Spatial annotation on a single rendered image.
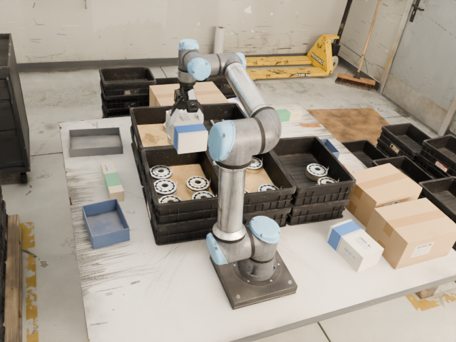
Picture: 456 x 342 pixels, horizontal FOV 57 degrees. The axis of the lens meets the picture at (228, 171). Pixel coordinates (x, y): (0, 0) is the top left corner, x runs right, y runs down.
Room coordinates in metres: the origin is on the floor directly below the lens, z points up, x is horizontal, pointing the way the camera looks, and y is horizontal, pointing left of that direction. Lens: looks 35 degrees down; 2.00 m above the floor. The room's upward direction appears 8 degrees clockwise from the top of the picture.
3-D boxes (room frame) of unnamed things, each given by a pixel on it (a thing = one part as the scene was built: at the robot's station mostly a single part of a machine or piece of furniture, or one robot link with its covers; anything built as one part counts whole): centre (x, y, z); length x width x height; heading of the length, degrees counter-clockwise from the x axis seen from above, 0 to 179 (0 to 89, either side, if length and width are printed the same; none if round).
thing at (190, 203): (1.45, 0.19, 0.92); 0.40 x 0.30 x 0.02; 22
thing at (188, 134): (1.52, 0.20, 1.09); 0.20 x 0.12 x 0.09; 26
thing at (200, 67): (1.46, 0.15, 1.41); 0.11 x 0.11 x 0.08; 26
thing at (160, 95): (2.26, 0.28, 0.80); 0.40 x 0.30 x 0.20; 117
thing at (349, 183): (1.68, -0.37, 0.92); 0.40 x 0.30 x 0.02; 22
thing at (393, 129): (2.90, -1.37, 0.31); 0.40 x 0.30 x 0.34; 26
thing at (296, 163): (1.68, -0.37, 0.87); 0.40 x 0.30 x 0.11; 22
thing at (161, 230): (1.45, 0.19, 0.76); 0.40 x 0.30 x 0.12; 22
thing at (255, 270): (1.14, -0.16, 0.80); 0.15 x 0.15 x 0.10
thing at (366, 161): (2.72, -1.01, 0.26); 0.40 x 0.30 x 0.23; 26
